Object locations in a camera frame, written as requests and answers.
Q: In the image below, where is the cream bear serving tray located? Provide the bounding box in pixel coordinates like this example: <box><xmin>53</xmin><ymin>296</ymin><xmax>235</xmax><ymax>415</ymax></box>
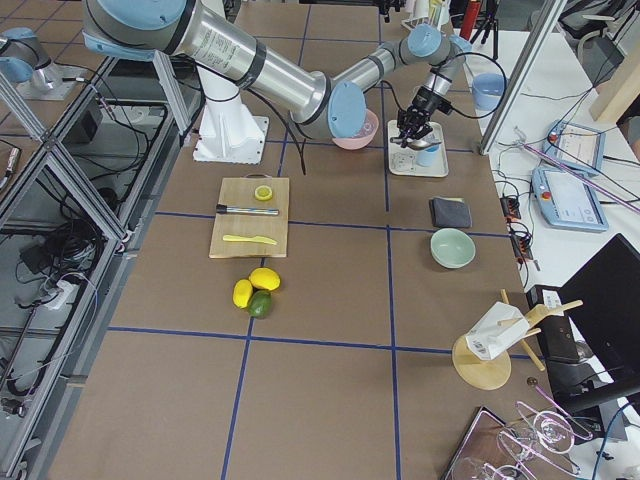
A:
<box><xmin>387</xmin><ymin>120</ymin><xmax>449</xmax><ymax>178</ymax></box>

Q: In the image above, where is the blue bowl with fork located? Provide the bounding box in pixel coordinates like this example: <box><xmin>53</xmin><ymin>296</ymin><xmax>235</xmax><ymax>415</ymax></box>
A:
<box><xmin>471</xmin><ymin>73</ymin><xmax>509</xmax><ymax>113</ymax></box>

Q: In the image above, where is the aluminium frame post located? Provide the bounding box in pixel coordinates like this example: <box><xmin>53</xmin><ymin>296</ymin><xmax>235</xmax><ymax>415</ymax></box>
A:
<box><xmin>478</xmin><ymin>0</ymin><xmax>567</xmax><ymax>155</ymax></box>

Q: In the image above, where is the lemon half slice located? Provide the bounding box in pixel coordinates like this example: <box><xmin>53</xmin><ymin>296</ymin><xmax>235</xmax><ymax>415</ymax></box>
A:
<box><xmin>254</xmin><ymin>185</ymin><xmax>274</xmax><ymax>202</ymax></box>

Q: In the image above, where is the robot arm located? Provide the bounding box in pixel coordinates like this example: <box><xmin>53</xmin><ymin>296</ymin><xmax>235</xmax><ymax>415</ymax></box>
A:
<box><xmin>83</xmin><ymin>1</ymin><xmax>471</xmax><ymax>150</ymax></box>
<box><xmin>1</xmin><ymin>27</ymin><xmax>60</xmax><ymax>92</ymax></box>

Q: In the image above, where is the yellow plastic knife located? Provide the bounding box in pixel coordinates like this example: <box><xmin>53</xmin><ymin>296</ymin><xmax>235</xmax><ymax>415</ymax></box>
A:
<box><xmin>222</xmin><ymin>234</ymin><xmax>278</xmax><ymax>246</ymax></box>

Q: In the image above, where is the whole yellow lemon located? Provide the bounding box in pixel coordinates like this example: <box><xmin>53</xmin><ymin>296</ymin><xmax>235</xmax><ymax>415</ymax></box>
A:
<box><xmin>248</xmin><ymin>267</ymin><xmax>281</xmax><ymax>291</ymax></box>

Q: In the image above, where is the green ceramic bowl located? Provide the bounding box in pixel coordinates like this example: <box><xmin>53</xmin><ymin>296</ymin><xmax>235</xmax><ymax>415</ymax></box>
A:
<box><xmin>430</xmin><ymin>228</ymin><xmax>476</xmax><ymax>269</ymax></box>

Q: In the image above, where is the green lime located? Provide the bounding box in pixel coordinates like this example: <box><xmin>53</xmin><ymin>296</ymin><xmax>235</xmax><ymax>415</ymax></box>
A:
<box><xmin>247</xmin><ymin>290</ymin><xmax>272</xmax><ymax>318</ymax></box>

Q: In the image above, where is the pile of clear ice cubes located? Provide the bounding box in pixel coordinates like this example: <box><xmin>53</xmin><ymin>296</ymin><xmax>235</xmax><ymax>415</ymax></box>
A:
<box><xmin>357</xmin><ymin>118</ymin><xmax>375</xmax><ymax>138</ymax></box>

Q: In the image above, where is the steel cylinder rod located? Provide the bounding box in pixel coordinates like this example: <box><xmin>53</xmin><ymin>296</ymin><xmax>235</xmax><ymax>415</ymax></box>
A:
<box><xmin>215</xmin><ymin>204</ymin><xmax>280</xmax><ymax>217</ymax></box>

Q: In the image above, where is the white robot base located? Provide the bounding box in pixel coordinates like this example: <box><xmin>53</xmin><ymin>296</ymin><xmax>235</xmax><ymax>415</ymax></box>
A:
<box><xmin>193</xmin><ymin>66</ymin><xmax>269</xmax><ymax>165</ymax></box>

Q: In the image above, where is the black laptop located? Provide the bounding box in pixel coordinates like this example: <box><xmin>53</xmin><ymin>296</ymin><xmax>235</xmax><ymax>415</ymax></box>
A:
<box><xmin>527</xmin><ymin>234</ymin><xmax>639</xmax><ymax>413</ymax></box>

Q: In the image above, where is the grey folded cloth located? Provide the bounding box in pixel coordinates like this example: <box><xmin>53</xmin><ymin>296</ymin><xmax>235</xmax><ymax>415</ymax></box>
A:
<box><xmin>429</xmin><ymin>197</ymin><xmax>472</xmax><ymax>228</ymax></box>

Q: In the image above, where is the wooden mug tree stand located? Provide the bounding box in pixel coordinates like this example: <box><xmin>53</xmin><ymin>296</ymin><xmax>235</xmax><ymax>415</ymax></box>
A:
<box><xmin>452</xmin><ymin>289</ymin><xmax>583</xmax><ymax>391</ymax></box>

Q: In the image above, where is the light blue plastic cup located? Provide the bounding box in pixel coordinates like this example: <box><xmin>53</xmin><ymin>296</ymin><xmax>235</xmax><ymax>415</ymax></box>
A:
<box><xmin>416</xmin><ymin>147</ymin><xmax>440</xmax><ymax>168</ymax></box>

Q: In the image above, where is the pink bowl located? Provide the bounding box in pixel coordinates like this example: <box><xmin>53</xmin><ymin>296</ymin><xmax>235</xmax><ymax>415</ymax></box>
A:
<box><xmin>332</xmin><ymin>110</ymin><xmax>379</xmax><ymax>150</ymax></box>

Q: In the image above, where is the red bottle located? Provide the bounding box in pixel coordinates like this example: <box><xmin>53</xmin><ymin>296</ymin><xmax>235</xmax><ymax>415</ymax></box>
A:
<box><xmin>459</xmin><ymin>0</ymin><xmax>482</xmax><ymax>40</ymax></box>

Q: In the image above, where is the wooden cutting board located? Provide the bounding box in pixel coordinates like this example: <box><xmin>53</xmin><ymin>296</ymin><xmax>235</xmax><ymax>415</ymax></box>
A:
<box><xmin>209</xmin><ymin>177</ymin><xmax>290</xmax><ymax>259</ymax></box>

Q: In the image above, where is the steel ice scoop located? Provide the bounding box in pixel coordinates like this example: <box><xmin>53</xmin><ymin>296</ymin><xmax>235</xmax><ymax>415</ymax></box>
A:
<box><xmin>400</xmin><ymin>139</ymin><xmax>441</xmax><ymax>151</ymax></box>

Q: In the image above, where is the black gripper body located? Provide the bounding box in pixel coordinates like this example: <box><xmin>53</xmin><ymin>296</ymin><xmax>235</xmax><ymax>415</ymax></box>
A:
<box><xmin>399</xmin><ymin>86</ymin><xmax>453</xmax><ymax>128</ymax></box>

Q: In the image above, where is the blue teach pendant tablet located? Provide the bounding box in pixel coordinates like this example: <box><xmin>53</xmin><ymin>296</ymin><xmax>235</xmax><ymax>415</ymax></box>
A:
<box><xmin>531</xmin><ymin>167</ymin><xmax>609</xmax><ymax>233</ymax></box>

